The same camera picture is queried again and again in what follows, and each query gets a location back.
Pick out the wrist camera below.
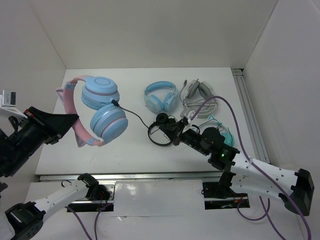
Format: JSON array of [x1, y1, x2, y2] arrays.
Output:
[[180, 108, 196, 133], [0, 90, 27, 120]]

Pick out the pink blue cat-ear headphones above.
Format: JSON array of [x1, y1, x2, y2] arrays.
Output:
[[55, 75, 128, 148]]

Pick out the black on-ear headphones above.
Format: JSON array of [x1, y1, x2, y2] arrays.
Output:
[[147, 112, 178, 147]]

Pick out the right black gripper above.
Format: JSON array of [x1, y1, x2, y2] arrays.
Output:
[[159, 119, 209, 156]]

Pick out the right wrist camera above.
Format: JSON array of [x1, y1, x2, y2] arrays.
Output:
[[180, 108, 196, 133]]

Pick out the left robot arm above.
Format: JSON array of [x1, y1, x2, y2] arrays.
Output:
[[0, 107, 110, 240]]

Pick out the purple floor cable left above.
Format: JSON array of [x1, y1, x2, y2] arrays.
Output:
[[67, 202, 113, 240]]

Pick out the aluminium rail right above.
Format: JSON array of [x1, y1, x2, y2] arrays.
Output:
[[231, 68, 271, 164]]

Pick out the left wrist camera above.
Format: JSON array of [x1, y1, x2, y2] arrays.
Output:
[[0, 90, 27, 120]]

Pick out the grey white gaming headset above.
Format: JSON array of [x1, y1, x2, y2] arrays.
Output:
[[179, 79, 218, 119]]

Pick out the purple floor cable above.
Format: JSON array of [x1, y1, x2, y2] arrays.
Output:
[[236, 197, 271, 222], [67, 202, 113, 240]]

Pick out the black headphone audio cable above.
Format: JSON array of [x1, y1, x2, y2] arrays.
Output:
[[111, 99, 161, 131]]

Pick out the purple floor cable right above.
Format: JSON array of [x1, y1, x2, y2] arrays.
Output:
[[236, 197, 271, 222]]

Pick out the light blue headphones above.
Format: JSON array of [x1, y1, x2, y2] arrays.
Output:
[[143, 81, 179, 113]]

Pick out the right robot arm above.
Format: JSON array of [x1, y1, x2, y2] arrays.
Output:
[[160, 121, 315, 216]]

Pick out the aluminium rail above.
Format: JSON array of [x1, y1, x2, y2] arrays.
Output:
[[231, 68, 271, 164], [39, 171, 223, 182]]

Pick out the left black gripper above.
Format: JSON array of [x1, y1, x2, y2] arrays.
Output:
[[2, 103, 81, 174]]

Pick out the teal white cat-ear headphones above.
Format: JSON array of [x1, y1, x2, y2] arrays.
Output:
[[198, 115, 235, 147]]

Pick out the aluminium rail front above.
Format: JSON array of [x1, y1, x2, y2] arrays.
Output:
[[39, 171, 223, 182]]

